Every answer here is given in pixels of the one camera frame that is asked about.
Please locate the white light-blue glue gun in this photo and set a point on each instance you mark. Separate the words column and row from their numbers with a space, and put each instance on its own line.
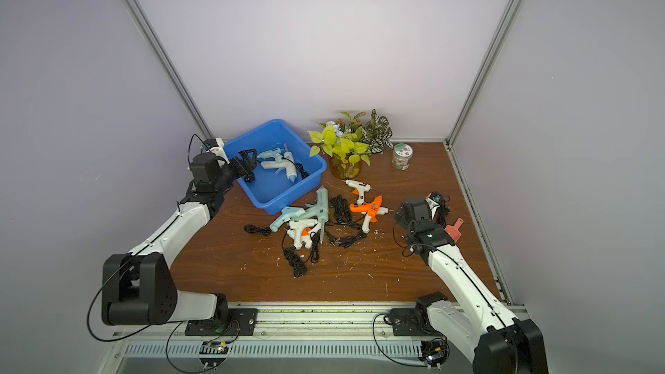
column 287, row 165

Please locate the pink plastic scoop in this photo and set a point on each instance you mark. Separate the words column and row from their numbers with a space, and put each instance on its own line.
column 454, row 230

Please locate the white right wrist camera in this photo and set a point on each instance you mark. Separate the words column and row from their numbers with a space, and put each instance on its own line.
column 438, row 205

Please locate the blue plastic storage box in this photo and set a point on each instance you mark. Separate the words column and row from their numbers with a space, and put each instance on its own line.
column 272, row 191

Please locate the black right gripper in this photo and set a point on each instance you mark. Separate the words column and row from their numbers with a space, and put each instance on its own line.
column 439, row 207

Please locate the white orange glue gun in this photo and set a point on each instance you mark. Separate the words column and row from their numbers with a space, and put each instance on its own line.
column 301, row 231

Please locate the striped dark leaf plant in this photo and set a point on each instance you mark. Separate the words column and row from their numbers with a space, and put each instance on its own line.
column 377, row 134

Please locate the long mint glue gun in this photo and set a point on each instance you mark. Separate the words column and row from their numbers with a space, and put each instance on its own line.
column 320, row 210

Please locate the green leafy potted plant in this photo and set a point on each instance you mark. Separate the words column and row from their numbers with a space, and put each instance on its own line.
column 342, row 141

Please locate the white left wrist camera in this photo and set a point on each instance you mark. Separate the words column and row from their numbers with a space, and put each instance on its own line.
column 215, row 146

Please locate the aluminium front rail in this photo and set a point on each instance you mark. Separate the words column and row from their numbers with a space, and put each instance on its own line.
column 283, row 330

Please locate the small clear glass jar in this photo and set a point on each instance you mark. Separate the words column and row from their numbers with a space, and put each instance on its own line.
column 402, row 153

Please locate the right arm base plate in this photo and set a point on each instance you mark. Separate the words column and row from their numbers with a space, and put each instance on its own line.
column 409, row 322

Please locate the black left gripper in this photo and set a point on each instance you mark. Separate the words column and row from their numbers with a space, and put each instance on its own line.
column 248, row 166

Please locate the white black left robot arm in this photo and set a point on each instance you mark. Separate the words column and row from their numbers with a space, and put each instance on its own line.
column 138, row 288

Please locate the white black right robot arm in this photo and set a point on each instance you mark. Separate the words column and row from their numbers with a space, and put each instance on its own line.
column 485, row 331

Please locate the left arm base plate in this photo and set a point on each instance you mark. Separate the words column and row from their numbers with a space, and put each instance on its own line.
column 236, row 321

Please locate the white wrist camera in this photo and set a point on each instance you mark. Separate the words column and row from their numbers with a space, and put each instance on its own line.
column 438, row 205
column 215, row 146

